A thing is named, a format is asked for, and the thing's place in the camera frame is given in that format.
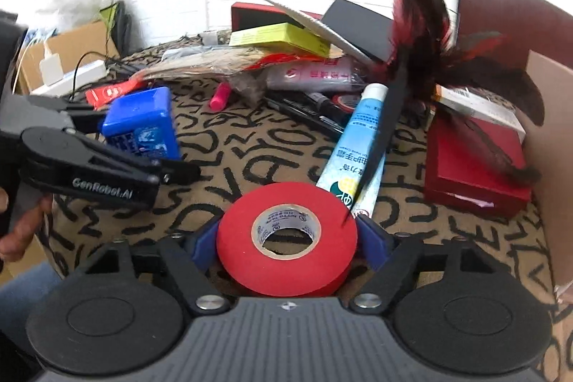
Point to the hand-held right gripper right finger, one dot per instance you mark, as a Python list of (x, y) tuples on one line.
[(374, 243)]

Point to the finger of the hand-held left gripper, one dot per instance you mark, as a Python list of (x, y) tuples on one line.
[(112, 185), (89, 115)]

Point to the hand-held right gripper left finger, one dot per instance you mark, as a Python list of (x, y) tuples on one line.
[(206, 247)]

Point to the blue plastic box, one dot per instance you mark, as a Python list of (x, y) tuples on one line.
[(143, 122)]

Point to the red tape roll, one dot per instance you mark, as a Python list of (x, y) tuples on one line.
[(286, 261)]

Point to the cardboard box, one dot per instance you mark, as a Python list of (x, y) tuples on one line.
[(553, 167), (80, 42)]

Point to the person's left hand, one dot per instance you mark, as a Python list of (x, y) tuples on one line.
[(24, 230)]

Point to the small red packet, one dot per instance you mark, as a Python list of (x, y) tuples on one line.
[(112, 92)]

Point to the white power strip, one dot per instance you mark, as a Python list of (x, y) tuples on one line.
[(78, 77)]

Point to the open cardboard box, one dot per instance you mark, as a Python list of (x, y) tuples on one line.
[(80, 42)]

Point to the light blue cream tube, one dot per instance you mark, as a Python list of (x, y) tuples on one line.
[(353, 149)]

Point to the lime green bag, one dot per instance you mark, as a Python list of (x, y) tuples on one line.
[(109, 15)]

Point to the insoles in clear package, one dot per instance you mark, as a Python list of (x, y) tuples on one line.
[(201, 66)]

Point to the red gift box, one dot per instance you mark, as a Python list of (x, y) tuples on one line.
[(470, 167)]

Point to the person's leg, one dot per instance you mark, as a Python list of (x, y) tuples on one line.
[(27, 279)]

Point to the pink lip balm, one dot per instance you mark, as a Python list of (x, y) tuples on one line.
[(220, 96)]

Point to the black pens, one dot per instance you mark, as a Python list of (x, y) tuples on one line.
[(304, 113)]

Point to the white medicine box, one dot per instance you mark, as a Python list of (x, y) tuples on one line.
[(483, 109)]

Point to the white red tissue packet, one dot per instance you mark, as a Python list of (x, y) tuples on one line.
[(309, 75)]

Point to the flat red box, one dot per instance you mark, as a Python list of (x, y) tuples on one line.
[(259, 13)]

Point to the black red feather duster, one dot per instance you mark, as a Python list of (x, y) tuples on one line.
[(425, 51)]

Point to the yellow medicine box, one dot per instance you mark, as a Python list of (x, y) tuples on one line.
[(282, 39)]

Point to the black box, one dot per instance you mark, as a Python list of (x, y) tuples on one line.
[(358, 28)]

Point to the white insole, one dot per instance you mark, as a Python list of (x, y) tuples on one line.
[(313, 26)]

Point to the maroon board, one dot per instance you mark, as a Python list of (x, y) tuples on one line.
[(506, 15)]

